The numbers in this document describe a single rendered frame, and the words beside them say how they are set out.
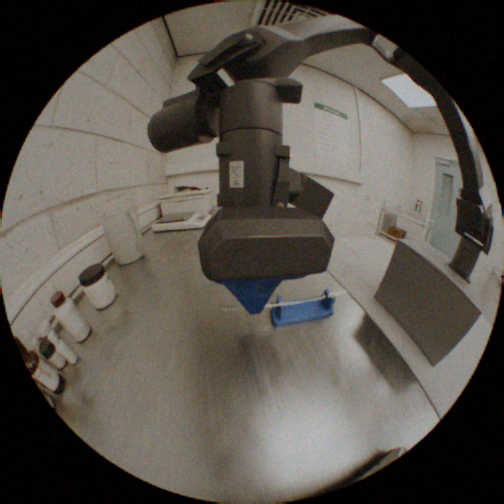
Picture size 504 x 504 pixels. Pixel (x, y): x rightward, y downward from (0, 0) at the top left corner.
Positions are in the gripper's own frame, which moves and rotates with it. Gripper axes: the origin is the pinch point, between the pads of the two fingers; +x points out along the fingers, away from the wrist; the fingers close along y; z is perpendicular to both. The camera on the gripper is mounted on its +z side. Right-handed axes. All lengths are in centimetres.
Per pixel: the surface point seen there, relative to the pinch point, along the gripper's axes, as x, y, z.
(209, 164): -22, 104, -19
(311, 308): 9.4, -0.1, 9.6
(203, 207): 6, 69, -18
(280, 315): 8.4, -1.3, 4.1
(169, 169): -22, 103, -50
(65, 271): 3.9, 3.4, -44.0
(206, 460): 10.5, -19.0, -6.1
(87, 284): 4.6, 0.7, -29.7
